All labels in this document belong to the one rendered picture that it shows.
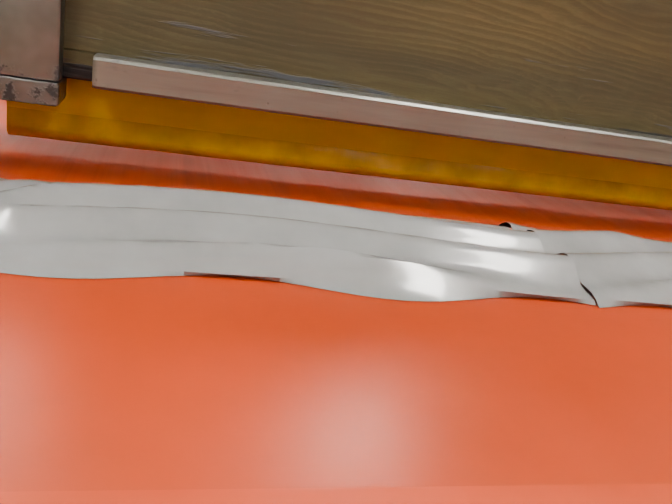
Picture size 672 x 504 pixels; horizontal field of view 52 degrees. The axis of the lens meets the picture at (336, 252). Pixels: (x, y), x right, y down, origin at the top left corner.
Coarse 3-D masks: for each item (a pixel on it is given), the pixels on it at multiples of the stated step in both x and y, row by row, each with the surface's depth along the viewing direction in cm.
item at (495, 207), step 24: (456, 192) 31; (480, 192) 31; (504, 192) 32; (480, 216) 27; (504, 216) 28; (528, 216) 29; (552, 216) 29; (576, 216) 30; (600, 216) 31; (624, 216) 32; (648, 216) 33; (624, 312) 20; (648, 312) 20; (648, 336) 18
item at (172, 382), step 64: (0, 128) 27; (256, 192) 25; (320, 192) 27; (384, 192) 28; (0, 320) 13; (64, 320) 14; (128, 320) 14; (192, 320) 15; (256, 320) 15; (320, 320) 16; (384, 320) 16; (448, 320) 17; (512, 320) 18; (576, 320) 18; (0, 384) 11; (64, 384) 12; (128, 384) 12; (192, 384) 12; (256, 384) 13; (320, 384) 13; (384, 384) 13; (448, 384) 14; (512, 384) 14; (576, 384) 15; (640, 384) 15; (0, 448) 10; (64, 448) 10; (128, 448) 10; (192, 448) 11; (256, 448) 11; (320, 448) 11; (384, 448) 11; (448, 448) 12; (512, 448) 12; (576, 448) 12; (640, 448) 13
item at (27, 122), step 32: (32, 128) 25; (64, 128) 25; (96, 128) 25; (128, 128) 25; (160, 128) 26; (256, 160) 27; (288, 160) 27; (320, 160) 27; (352, 160) 28; (384, 160) 28; (416, 160) 28; (544, 192) 30; (576, 192) 30; (608, 192) 31; (640, 192) 31
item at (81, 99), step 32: (96, 96) 25; (128, 96) 25; (192, 128) 26; (224, 128) 26; (256, 128) 26; (288, 128) 27; (320, 128) 27; (352, 128) 27; (384, 128) 27; (448, 160) 29; (480, 160) 29; (512, 160) 29; (544, 160) 30; (576, 160) 30; (608, 160) 30
